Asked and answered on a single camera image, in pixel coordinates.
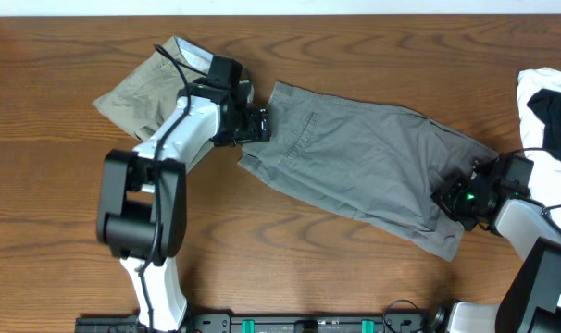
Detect grey shorts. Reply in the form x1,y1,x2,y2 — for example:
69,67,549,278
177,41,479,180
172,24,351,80
238,82,497,261

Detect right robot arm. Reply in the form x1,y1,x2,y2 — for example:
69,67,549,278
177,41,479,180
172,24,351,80
427,153,561,333

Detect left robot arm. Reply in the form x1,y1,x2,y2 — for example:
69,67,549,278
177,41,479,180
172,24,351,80
96,55,270,332

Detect white garment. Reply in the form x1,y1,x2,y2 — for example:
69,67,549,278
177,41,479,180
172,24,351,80
516,65,561,218

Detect folded khaki shorts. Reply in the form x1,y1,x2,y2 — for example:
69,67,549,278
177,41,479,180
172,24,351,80
93,35,256,175

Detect black garment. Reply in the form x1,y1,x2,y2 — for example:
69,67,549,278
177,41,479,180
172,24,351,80
527,89,561,162

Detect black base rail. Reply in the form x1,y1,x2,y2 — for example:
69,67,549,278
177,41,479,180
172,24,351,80
74,298,448,333

